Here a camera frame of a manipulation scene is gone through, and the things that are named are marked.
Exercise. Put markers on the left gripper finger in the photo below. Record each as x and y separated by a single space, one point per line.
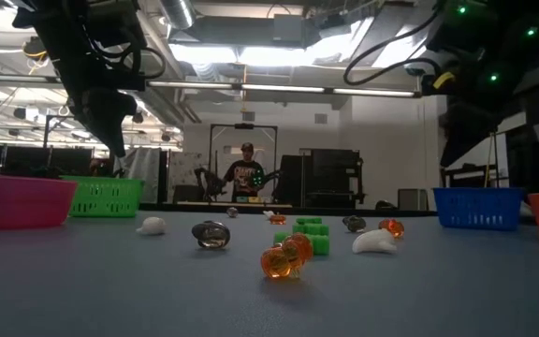
108 117

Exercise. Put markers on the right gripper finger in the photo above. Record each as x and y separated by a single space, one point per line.
475 124

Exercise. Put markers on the small white ghost figure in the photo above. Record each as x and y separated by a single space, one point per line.
372 242
151 226
267 214

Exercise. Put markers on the small orange translucent pumpkin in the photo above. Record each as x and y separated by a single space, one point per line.
277 219
393 228

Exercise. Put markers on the small dark translucent skull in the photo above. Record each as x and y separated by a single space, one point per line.
232 212
354 224
211 235

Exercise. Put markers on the green block toy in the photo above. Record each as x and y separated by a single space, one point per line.
321 244

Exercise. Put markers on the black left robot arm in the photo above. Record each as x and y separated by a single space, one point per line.
77 19

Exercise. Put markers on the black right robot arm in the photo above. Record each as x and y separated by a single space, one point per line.
494 28

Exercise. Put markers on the background black robot arm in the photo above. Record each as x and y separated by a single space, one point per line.
212 186
256 179

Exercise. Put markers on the black side desk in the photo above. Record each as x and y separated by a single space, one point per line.
466 169

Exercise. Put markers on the yellow pole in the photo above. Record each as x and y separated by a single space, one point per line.
488 173

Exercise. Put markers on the person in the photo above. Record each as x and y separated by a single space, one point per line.
98 167
243 175

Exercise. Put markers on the black cabinet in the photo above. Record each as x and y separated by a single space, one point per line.
522 159

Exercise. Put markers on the black monitor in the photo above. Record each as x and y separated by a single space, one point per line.
26 161
70 163

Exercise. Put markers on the grey cover sheet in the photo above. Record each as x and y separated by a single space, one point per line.
143 171

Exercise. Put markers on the green plastic basket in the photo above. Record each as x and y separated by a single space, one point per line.
106 196

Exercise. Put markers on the blue plastic basket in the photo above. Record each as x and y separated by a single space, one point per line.
477 208

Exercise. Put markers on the long ceiling light tube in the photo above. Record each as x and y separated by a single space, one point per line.
283 88
190 84
372 92

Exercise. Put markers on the grey box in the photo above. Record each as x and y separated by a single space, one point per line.
413 200

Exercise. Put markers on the black chair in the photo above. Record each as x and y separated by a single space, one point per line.
187 193

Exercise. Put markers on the pink plastic bowl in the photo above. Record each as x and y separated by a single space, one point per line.
17 201

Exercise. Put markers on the background wooden table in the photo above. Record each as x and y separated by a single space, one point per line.
204 204

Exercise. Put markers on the grey-blue table mat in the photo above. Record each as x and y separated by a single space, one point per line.
110 290

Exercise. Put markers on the grey ceiling unit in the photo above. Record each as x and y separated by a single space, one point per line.
288 30

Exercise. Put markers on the large orange translucent toy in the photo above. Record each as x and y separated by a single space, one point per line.
276 264

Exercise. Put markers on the silver ventilation duct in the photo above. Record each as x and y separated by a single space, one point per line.
178 14

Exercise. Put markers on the black gantry frame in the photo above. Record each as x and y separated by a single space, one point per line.
243 126

